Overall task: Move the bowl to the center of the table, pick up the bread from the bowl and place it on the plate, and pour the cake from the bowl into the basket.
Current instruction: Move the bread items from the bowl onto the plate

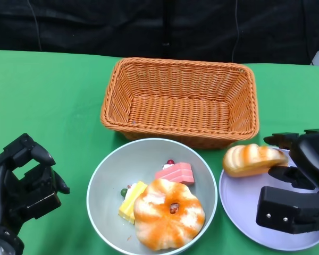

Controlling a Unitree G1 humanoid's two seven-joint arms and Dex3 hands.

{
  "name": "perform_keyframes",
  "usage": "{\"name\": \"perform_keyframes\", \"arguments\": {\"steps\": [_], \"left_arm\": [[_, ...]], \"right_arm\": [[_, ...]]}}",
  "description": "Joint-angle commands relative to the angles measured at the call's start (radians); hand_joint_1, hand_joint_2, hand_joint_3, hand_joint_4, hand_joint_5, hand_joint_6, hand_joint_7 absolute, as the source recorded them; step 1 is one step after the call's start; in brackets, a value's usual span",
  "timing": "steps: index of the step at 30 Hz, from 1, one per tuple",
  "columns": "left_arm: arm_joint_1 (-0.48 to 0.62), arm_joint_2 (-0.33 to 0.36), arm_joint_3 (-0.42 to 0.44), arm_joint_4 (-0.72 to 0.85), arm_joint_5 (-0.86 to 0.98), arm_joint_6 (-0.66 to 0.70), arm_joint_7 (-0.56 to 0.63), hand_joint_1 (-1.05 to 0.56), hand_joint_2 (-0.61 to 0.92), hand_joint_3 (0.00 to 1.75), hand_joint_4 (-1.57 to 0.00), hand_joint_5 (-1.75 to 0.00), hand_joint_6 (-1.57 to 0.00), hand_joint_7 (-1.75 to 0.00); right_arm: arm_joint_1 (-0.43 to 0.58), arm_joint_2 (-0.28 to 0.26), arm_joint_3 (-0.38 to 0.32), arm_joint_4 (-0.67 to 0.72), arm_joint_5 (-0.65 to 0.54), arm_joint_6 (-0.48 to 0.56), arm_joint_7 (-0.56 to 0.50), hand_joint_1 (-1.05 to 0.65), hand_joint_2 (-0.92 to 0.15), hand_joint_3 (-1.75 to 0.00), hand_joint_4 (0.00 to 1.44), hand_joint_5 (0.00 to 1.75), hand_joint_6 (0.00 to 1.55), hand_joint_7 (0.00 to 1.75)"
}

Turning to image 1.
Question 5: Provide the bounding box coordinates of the thin black background cable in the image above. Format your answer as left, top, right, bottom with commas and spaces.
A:
230, 0, 240, 63
26, 0, 43, 52

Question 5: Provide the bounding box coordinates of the yellow cake slice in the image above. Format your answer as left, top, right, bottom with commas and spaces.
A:
119, 181, 148, 225

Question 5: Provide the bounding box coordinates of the orange wicker basket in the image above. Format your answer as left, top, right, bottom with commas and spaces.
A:
100, 57, 259, 149

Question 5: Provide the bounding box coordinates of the elongated ribbed bread loaf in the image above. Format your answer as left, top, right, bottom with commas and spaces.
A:
223, 143, 289, 178

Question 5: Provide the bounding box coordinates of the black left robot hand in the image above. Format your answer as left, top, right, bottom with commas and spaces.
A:
0, 133, 71, 234

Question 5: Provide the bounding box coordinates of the salmon pink cake slice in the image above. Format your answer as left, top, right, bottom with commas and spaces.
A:
155, 159, 195, 186

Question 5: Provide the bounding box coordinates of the black backdrop cloth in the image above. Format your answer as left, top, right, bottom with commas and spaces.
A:
0, 0, 319, 66

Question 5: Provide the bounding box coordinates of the lavender plate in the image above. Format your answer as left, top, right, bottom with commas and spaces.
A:
219, 148, 319, 251

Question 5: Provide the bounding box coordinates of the round pumpkin-shaped bread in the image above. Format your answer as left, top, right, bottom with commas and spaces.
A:
132, 178, 206, 251

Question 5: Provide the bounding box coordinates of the green tablecloth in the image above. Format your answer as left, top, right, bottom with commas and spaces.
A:
0, 49, 319, 255

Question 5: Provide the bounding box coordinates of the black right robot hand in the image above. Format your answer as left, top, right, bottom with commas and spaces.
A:
256, 129, 319, 234

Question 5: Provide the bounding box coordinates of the grey-green bowl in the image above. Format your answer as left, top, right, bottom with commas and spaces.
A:
86, 138, 218, 255

